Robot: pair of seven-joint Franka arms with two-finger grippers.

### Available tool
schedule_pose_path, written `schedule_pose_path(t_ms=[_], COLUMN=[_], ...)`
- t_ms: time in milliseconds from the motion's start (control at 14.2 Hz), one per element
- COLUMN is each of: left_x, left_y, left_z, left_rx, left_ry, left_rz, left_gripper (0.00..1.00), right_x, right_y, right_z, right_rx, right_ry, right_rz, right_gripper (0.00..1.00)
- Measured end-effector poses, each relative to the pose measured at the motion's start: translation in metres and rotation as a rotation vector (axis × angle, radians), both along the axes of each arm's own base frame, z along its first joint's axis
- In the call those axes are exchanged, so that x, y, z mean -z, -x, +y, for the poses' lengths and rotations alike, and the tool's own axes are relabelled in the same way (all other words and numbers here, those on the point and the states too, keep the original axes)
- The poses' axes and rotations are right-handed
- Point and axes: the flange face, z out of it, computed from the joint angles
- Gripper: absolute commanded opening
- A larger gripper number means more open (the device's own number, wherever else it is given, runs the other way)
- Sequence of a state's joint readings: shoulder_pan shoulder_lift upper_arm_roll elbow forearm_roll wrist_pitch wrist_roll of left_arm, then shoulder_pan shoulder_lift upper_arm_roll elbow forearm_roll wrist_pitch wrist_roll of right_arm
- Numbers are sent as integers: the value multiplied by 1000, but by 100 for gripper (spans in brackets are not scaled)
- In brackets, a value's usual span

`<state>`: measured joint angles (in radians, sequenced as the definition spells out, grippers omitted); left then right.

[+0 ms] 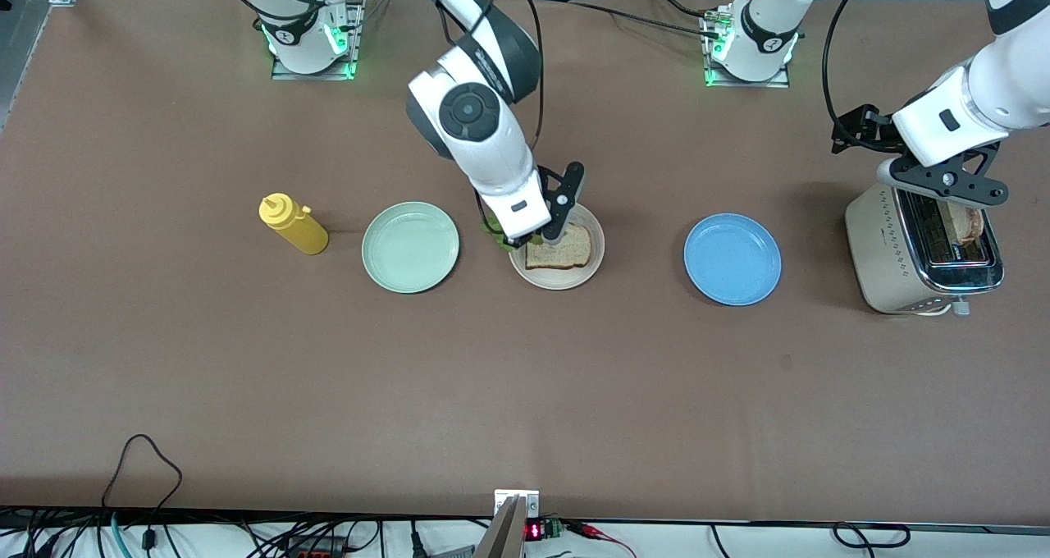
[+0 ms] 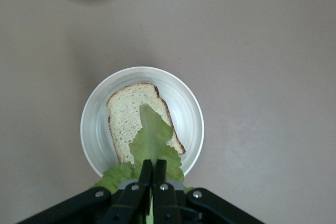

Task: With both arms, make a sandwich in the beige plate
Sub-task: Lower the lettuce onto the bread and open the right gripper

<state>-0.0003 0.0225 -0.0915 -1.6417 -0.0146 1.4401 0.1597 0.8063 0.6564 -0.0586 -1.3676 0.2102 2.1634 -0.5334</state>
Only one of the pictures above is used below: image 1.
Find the beige chrome two-slot toaster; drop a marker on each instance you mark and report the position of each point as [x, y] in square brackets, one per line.
[882, 254]

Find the beige round plate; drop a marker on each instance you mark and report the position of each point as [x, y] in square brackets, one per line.
[558, 279]

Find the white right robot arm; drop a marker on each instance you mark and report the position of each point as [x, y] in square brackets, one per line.
[492, 156]

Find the red digit display module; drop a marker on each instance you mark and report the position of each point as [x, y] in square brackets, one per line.
[533, 531]

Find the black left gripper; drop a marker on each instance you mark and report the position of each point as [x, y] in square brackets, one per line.
[871, 131]

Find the blue round plate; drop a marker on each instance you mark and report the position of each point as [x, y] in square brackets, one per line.
[732, 260]

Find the aluminium camera mount post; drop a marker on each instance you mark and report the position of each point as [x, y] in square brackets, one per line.
[504, 533]

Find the toasted bread slice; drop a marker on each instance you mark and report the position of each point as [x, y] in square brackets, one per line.
[574, 250]
[968, 223]

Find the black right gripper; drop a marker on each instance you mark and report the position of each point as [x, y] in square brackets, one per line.
[519, 242]

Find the pale green round plate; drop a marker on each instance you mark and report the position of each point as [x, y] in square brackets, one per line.
[410, 248]

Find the yellow squeeze sauce bottle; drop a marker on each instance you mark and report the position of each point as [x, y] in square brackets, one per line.
[303, 231]

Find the green lettuce leaf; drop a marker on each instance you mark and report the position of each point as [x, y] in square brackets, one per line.
[496, 238]

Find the red and black clip leads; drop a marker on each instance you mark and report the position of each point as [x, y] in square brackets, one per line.
[595, 530]

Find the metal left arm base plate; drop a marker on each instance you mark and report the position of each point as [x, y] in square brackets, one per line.
[779, 83]

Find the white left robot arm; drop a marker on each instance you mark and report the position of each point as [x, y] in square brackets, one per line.
[1009, 82]

